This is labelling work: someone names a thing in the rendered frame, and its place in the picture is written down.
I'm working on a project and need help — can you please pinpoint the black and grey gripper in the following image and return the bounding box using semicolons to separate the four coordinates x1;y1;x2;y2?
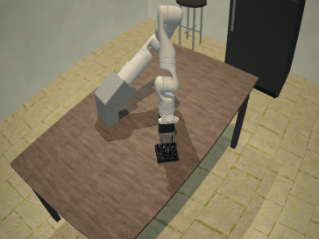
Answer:
158;106;179;144

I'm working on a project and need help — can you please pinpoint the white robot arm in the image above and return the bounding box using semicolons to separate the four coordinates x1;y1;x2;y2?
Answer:
117;5;183;110

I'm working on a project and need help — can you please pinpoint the black knob box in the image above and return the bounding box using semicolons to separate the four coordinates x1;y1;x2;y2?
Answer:
155;143;179;163

